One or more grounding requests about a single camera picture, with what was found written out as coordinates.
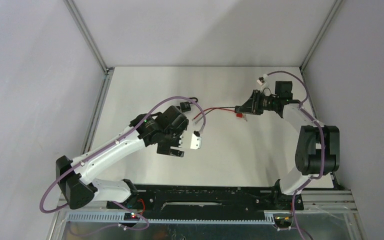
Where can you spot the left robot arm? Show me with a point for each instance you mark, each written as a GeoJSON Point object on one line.
{"type": "Point", "coordinates": [78, 177]}

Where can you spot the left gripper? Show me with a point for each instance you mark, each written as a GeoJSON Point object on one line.
{"type": "Point", "coordinates": [166, 148]}

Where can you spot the black cable lock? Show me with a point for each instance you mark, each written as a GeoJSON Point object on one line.
{"type": "Point", "coordinates": [231, 108]}

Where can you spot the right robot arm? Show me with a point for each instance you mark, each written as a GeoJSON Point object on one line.
{"type": "Point", "coordinates": [317, 151]}

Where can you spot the black padlock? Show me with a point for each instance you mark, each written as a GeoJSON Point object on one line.
{"type": "Point", "coordinates": [185, 106]}

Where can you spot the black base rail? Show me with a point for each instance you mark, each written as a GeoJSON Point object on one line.
{"type": "Point", "coordinates": [211, 203]}

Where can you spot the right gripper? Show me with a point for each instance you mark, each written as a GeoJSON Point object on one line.
{"type": "Point", "coordinates": [252, 105]}

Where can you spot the red cable lock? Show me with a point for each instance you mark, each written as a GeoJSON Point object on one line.
{"type": "Point", "coordinates": [207, 111]}

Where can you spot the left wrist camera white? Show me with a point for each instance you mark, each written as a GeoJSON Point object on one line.
{"type": "Point", "coordinates": [194, 140]}

